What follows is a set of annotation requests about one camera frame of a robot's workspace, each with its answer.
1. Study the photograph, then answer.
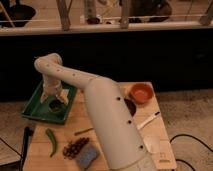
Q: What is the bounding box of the metal cup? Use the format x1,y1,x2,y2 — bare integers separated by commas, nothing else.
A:
49,100,63,113

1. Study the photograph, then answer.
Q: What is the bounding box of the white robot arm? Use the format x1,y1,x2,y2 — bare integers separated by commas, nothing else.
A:
34,53,157,171

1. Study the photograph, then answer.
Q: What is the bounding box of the grey cloth in tray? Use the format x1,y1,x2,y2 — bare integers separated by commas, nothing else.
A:
56,90,69,105

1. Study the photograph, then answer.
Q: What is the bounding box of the green plastic tray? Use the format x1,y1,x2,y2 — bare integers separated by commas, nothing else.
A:
22,82,77,125

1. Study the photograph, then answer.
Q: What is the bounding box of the dark red bowl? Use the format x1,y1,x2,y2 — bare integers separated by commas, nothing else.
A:
125,99,136,116

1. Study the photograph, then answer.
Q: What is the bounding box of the orange bowl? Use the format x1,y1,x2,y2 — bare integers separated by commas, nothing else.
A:
129,83,153,104

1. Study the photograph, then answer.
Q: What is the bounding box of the metal fork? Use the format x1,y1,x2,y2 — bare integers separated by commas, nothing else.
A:
74,128,93,136

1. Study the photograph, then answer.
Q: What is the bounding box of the blue sponge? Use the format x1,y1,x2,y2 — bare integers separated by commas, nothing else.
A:
75,144,99,171

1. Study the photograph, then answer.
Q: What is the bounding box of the white cup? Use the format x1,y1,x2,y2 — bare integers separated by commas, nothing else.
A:
143,135,160,154

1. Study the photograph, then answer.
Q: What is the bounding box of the brown grape bunch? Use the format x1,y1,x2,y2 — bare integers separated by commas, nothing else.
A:
63,137,89,159

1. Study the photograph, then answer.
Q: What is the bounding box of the green okra pod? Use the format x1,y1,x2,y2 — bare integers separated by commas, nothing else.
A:
45,128,57,157

